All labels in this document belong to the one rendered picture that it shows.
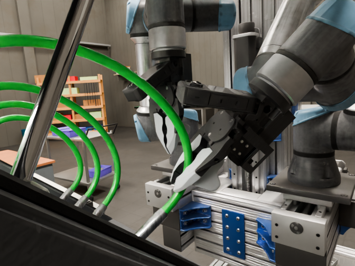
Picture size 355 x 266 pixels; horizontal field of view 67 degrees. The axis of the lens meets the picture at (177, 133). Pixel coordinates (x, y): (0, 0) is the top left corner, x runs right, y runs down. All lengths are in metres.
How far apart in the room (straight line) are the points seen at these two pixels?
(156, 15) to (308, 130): 0.55
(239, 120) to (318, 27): 0.16
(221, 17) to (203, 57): 7.86
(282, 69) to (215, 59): 7.91
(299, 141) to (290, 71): 0.51
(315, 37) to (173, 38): 0.25
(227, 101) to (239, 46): 0.67
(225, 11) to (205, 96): 0.35
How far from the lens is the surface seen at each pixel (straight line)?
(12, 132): 9.52
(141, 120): 1.06
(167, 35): 0.54
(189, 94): 0.37
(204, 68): 8.50
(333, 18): 0.44
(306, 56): 0.41
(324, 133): 0.86
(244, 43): 1.04
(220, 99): 0.38
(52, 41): 0.38
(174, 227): 1.10
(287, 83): 0.40
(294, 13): 0.69
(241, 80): 0.57
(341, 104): 0.54
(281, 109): 0.41
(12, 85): 0.51
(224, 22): 0.70
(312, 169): 0.89
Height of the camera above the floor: 1.35
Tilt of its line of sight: 9 degrees down
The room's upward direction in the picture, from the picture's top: 4 degrees counter-clockwise
